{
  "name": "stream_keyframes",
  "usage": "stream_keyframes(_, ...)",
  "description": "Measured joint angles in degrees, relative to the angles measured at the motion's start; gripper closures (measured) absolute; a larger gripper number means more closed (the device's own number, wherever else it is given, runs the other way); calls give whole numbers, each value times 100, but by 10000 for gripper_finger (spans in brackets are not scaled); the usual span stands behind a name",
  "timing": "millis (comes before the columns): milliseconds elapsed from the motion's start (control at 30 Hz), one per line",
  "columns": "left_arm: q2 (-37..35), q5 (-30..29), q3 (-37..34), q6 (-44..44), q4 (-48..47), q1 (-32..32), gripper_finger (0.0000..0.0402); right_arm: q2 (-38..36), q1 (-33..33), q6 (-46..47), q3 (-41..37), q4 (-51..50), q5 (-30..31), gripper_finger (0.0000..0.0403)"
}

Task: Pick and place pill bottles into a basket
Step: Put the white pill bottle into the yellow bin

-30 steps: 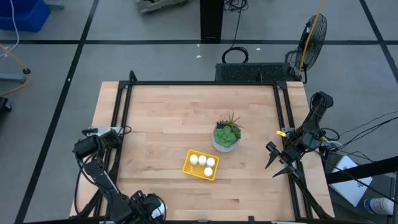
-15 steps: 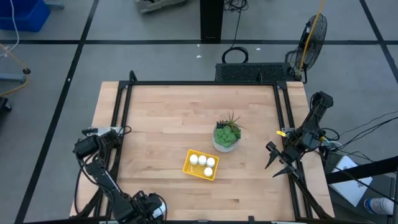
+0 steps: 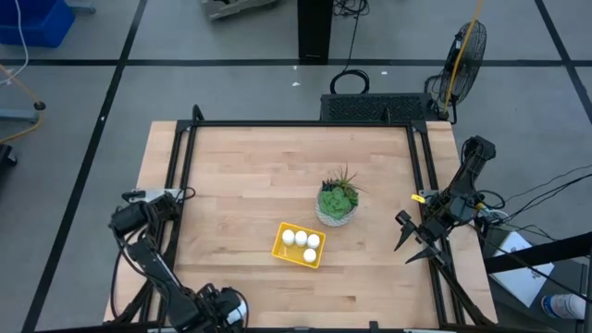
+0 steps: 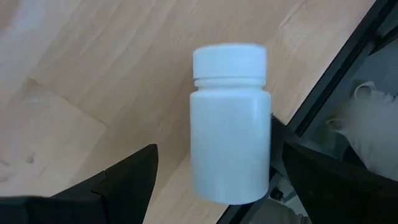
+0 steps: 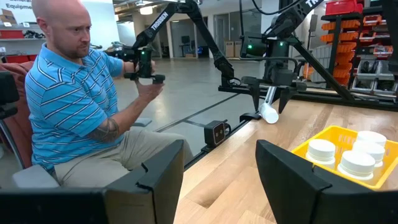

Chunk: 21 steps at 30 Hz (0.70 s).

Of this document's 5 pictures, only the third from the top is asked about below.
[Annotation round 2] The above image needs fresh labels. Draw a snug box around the yellow floor cable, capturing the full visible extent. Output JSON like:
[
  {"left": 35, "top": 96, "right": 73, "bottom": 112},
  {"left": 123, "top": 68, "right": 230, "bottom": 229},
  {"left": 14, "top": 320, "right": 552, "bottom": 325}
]
[{"left": 0, "top": 63, "right": 46, "bottom": 144}]

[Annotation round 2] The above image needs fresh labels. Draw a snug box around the white floor cable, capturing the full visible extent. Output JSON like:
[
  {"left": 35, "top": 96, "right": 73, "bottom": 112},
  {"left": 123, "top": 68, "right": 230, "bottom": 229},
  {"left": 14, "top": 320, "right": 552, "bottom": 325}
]
[{"left": 0, "top": 0, "right": 30, "bottom": 87}]

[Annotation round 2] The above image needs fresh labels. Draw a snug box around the yellow hanging cable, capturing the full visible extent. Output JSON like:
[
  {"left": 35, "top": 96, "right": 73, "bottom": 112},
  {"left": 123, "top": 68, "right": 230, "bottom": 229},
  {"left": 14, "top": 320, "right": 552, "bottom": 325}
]
[{"left": 442, "top": 0, "right": 486, "bottom": 115}]

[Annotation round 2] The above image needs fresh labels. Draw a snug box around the white and blue shoe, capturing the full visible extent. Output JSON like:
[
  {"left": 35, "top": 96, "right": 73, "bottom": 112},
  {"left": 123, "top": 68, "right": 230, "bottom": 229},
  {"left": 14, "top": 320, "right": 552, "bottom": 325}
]
[{"left": 540, "top": 293, "right": 587, "bottom": 321}]

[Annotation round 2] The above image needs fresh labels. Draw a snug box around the white laptop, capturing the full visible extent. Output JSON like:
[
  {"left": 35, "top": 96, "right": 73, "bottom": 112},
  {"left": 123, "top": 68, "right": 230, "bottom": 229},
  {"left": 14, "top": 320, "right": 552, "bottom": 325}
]
[{"left": 489, "top": 229, "right": 555, "bottom": 309}]

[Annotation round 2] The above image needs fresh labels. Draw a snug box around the coiled black cable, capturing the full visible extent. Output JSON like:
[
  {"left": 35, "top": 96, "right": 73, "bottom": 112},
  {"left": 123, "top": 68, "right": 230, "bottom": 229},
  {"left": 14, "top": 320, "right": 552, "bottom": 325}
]
[{"left": 328, "top": 0, "right": 371, "bottom": 96}]

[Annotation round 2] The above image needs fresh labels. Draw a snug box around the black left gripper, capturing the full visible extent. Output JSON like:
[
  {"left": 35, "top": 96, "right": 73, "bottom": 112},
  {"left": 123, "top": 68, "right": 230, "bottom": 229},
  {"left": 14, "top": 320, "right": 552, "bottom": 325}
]
[{"left": 191, "top": 282, "right": 242, "bottom": 333}]

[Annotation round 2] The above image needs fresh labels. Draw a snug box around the black vented computer case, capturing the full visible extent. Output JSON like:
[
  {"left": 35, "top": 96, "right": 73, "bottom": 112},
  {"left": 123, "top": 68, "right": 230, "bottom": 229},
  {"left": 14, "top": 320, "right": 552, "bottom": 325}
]
[{"left": 319, "top": 92, "right": 440, "bottom": 123}]

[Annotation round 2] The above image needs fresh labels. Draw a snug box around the black floor fan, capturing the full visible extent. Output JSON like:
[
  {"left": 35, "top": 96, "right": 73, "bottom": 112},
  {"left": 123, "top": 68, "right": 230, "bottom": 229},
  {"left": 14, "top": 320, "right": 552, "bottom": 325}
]
[{"left": 425, "top": 20, "right": 489, "bottom": 124}]

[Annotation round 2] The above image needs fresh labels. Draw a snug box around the yellow plastic basket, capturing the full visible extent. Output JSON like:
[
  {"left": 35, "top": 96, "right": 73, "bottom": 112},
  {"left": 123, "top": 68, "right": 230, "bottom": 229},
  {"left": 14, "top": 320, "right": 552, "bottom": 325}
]
[{"left": 270, "top": 221, "right": 327, "bottom": 270}]

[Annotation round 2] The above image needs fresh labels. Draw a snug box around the grey stand foot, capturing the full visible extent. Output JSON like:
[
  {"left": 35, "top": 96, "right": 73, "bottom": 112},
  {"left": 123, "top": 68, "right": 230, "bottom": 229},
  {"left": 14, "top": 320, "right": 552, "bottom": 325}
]
[{"left": 0, "top": 107, "right": 41, "bottom": 125}]

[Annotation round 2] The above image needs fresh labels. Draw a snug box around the grey metal stand base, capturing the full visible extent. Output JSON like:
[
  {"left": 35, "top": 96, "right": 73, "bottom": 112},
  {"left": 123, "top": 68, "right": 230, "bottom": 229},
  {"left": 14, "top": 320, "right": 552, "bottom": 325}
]
[{"left": 200, "top": 0, "right": 281, "bottom": 21}]

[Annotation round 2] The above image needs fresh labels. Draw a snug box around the blue plastic bin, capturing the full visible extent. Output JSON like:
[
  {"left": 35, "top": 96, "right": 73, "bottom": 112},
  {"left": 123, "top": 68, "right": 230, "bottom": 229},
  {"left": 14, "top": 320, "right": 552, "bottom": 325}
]
[{"left": 0, "top": 0, "right": 77, "bottom": 48}]

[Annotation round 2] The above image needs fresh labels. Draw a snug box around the black metal beam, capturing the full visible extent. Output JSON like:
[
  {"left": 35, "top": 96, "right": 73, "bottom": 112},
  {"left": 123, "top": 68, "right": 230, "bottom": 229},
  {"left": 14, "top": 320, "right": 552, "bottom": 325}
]
[{"left": 484, "top": 230, "right": 592, "bottom": 275}]

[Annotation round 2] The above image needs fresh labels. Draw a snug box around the black floor object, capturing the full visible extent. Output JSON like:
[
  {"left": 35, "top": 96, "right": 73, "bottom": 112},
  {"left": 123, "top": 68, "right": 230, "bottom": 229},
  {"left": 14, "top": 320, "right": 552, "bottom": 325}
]
[{"left": 0, "top": 142, "right": 19, "bottom": 168}]

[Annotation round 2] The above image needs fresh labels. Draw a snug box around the black aluminium table frame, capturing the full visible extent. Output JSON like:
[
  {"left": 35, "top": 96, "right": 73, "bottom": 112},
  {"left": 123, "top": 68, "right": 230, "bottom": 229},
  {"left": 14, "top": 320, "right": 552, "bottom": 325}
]
[{"left": 108, "top": 104, "right": 499, "bottom": 333}]

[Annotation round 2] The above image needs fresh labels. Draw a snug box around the succulent in patterned pot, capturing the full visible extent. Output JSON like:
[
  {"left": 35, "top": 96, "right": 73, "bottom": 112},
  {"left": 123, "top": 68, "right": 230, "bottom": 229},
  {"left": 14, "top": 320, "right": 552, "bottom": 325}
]
[{"left": 315, "top": 162, "right": 369, "bottom": 228}]

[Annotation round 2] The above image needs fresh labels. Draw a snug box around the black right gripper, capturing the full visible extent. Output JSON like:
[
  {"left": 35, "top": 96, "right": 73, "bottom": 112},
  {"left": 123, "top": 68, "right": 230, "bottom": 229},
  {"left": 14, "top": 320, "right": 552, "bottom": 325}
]
[{"left": 393, "top": 209, "right": 453, "bottom": 267}]

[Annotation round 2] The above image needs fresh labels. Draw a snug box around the black rectangular column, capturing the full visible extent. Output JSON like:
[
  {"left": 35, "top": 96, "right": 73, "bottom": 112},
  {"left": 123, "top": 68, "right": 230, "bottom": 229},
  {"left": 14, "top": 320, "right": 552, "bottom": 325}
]
[{"left": 297, "top": 0, "right": 335, "bottom": 65}]

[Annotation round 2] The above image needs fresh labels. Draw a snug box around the black floor cable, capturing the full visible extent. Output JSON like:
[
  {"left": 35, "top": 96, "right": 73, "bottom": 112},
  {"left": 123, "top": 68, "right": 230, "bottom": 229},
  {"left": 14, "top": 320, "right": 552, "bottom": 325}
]
[{"left": 489, "top": 164, "right": 592, "bottom": 241}]

